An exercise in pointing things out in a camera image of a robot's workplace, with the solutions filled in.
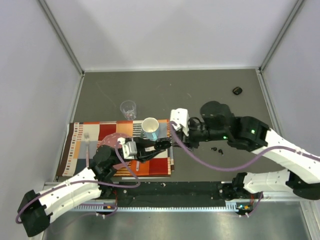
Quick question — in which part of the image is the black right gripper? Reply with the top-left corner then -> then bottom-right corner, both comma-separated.
171,120 -> 228,151

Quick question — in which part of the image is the black case with gold line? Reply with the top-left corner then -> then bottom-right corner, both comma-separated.
232,86 -> 243,96

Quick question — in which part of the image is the black taped earbud charging case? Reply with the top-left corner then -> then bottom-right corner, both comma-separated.
154,137 -> 172,150

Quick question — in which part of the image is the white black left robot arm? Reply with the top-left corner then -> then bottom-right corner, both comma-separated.
15,137 -> 171,237

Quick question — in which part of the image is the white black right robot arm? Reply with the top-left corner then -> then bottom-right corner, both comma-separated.
170,101 -> 320,200

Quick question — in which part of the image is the blue mug white inside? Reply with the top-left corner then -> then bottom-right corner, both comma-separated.
141,117 -> 160,141

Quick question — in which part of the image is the pink dotted plate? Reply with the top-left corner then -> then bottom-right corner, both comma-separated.
97,132 -> 130,170

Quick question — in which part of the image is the clear plastic cup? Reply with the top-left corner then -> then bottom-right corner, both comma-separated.
120,100 -> 137,121

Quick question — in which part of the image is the orange patchwork placemat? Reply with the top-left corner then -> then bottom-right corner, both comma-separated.
56,120 -> 174,178

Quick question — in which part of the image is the pink handled knife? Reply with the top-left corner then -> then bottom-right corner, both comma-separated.
135,161 -> 141,172

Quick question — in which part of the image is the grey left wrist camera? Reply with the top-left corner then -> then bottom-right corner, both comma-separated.
117,137 -> 138,160

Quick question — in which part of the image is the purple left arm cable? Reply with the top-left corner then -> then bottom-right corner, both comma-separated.
15,137 -> 141,225

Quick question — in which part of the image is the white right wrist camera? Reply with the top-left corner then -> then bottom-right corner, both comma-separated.
169,108 -> 190,136

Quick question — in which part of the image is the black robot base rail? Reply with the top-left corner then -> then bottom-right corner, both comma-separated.
115,181 -> 238,207

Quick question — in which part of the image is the pink handled fork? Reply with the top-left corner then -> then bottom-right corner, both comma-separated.
84,132 -> 90,168

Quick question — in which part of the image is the white slotted cable duct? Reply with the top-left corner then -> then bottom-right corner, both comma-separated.
71,201 -> 253,213

